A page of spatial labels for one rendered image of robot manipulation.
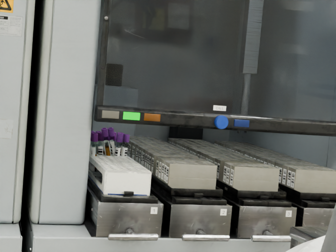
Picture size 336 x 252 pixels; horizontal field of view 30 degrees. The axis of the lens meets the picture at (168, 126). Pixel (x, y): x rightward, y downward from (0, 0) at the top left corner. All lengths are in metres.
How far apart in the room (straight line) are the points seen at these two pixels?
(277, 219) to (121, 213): 0.35
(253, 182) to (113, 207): 0.35
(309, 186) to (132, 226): 0.45
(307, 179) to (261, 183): 0.12
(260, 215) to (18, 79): 0.58
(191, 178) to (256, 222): 0.17
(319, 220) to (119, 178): 0.46
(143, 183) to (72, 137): 0.18
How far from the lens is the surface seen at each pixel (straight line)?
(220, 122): 1.37
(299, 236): 1.14
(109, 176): 1.30
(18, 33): 1.32
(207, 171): 1.40
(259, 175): 1.45
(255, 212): 1.37
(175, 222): 1.32
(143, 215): 1.30
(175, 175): 1.38
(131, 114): 1.32
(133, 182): 1.32
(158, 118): 1.34
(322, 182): 1.52
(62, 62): 1.32
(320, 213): 1.45
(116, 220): 1.29
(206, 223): 1.34
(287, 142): 1.82
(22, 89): 1.32
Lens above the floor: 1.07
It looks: 4 degrees down
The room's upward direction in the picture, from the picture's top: 5 degrees clockwise
